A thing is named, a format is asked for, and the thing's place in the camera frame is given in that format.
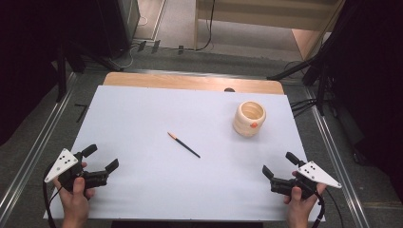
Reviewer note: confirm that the grey metal cabinet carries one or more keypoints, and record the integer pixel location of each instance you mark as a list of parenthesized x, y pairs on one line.
[(129, 19)]

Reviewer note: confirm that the white table mat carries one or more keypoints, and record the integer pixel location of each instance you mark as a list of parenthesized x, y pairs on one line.
[(177, 177)]

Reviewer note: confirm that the wooden table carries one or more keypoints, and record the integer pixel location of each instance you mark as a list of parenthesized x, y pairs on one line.
[(190, 81)]

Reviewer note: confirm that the black metal stand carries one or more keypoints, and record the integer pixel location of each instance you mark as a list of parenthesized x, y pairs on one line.
[(61, 72), (321, 82)]

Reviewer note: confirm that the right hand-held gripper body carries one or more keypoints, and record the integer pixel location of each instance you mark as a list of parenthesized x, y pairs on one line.
[(318, 175)]

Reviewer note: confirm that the aluminium floor rail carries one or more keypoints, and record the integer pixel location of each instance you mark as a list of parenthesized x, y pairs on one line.
[(339, 164), (34, 152)]

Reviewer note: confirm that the person's right hand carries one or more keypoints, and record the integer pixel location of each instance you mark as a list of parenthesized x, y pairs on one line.
[(301, 207)]

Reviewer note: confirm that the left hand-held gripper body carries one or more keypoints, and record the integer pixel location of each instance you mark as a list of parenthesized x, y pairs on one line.
[(63, 162)]

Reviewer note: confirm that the person's left hand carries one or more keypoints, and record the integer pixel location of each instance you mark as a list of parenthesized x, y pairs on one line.
[(76, 202)]

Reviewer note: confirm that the black pencil with orange end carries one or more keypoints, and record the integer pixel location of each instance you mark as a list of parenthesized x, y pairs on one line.
[(183, 144)]

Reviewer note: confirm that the cream ribbed ceramic pen holder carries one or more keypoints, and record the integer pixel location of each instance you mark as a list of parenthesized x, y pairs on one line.
[(247, 122)]

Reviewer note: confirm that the light wooden frame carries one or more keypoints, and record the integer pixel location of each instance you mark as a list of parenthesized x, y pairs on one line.
[(253, 14)]

